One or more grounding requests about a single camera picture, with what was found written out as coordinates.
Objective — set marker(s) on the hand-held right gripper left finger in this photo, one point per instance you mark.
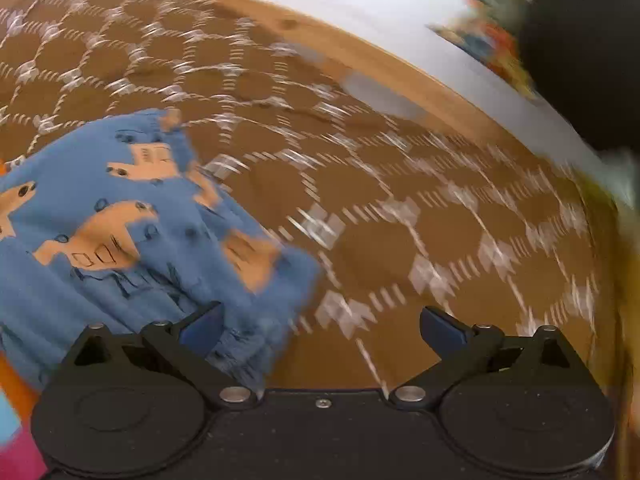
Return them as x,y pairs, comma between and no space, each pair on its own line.
202,327

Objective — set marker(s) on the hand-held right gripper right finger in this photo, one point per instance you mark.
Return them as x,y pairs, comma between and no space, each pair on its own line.
441,332

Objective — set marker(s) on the blue pants with orange print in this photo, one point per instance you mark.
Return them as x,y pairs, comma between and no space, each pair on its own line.
125,240

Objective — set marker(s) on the brown patterned blanket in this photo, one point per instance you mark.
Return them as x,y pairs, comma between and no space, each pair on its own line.
400,240

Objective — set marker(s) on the colourful orange blanket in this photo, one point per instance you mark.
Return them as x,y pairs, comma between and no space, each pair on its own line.
12,440

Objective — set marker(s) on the black cloth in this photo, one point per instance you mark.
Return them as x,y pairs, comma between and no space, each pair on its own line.
585,60

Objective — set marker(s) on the green and yellow wall poster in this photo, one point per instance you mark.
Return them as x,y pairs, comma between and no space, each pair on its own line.
495,45

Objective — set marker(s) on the wooden bed frame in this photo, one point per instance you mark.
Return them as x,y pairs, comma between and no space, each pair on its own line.
300,27

